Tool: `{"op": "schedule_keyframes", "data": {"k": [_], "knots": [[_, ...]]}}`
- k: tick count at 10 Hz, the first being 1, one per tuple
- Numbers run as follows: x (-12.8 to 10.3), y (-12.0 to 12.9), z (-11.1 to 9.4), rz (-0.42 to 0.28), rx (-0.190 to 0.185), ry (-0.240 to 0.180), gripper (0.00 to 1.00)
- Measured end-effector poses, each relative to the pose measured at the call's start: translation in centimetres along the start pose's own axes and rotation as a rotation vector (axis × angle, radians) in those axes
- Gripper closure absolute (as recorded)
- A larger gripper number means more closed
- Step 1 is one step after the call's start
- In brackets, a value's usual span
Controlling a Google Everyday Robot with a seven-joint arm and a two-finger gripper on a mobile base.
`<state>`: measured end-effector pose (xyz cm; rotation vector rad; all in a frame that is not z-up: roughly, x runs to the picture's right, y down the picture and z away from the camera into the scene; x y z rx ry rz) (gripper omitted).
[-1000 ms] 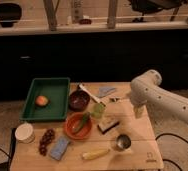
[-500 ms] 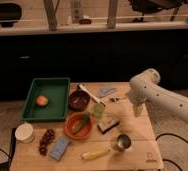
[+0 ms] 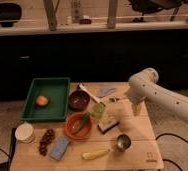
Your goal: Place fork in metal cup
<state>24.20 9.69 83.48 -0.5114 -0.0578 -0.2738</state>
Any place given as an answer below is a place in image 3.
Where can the yellow corn cob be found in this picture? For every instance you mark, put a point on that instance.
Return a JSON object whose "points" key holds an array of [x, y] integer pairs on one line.
{"points": [[94, 154]]}

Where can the red grape bunch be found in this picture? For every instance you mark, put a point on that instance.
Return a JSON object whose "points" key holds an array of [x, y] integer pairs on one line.
{"points": [[46, 139]]}

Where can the metal cup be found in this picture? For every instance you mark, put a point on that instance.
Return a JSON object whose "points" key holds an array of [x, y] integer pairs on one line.
{"points": [[123, 142]]}

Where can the white paper cup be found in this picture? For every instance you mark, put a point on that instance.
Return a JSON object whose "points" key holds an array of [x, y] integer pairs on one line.
{"points": [[25, 133]]}

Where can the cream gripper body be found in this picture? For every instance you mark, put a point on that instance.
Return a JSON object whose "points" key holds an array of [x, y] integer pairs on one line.
{"points": [[136, 109]]}

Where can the silver fork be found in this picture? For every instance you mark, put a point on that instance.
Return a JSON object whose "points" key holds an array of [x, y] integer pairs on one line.
{"points": [[116, 99]]}

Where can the light green cup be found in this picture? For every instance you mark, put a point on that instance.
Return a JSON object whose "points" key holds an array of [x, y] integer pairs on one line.
{"points": [[98, 110]]}

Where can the blue sponge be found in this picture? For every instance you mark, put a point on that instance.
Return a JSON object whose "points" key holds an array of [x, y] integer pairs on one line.
{"points": [[59, 148]]}

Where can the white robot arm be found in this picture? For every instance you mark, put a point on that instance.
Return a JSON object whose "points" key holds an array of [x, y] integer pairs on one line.
{"points": [[144, 85]]}

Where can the peach fruit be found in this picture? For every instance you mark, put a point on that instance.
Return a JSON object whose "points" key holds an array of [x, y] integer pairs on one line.
{"points": [[41, 101]]}

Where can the orange bowl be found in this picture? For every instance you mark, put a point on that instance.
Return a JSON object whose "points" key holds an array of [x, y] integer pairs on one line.
{"points": [[71, 121]]}

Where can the black office chair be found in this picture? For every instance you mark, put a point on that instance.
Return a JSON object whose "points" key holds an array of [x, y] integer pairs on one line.
{"points": [[155, 6]]}

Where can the grey blue cloth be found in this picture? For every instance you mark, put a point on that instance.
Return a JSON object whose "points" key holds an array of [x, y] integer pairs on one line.
{"points": [[105, 91]]}

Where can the dark purple bowl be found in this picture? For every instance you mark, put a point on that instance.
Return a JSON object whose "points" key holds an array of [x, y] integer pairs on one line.
{"points": [[79, 100]]}

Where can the black white eraser block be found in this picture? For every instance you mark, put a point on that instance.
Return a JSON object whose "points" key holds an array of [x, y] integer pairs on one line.
{"points": [[107, 124]]}

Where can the green vegetable toy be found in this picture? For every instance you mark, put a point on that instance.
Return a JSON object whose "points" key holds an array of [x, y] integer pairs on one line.
{"points": [[80, 124]]}

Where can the white handled knife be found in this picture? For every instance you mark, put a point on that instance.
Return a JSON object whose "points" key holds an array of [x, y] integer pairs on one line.
{"points": [[95, 98]]}

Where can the green plastic tray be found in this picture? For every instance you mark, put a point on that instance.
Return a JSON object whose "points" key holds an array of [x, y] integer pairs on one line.
{"points": [[56, 90]]}

